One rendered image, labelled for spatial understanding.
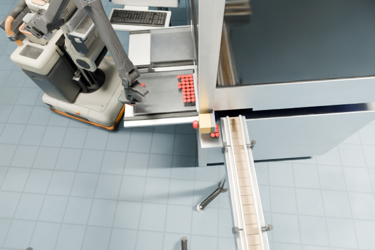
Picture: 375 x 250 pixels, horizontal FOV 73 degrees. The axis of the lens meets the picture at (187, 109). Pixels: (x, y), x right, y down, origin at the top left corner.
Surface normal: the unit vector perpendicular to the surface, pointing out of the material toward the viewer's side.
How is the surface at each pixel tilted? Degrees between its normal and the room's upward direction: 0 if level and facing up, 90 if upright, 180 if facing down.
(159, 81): 0
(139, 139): 0
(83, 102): 0
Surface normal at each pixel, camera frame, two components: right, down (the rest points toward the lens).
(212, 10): 0.06, 0.88
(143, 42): -0.04, -0.47
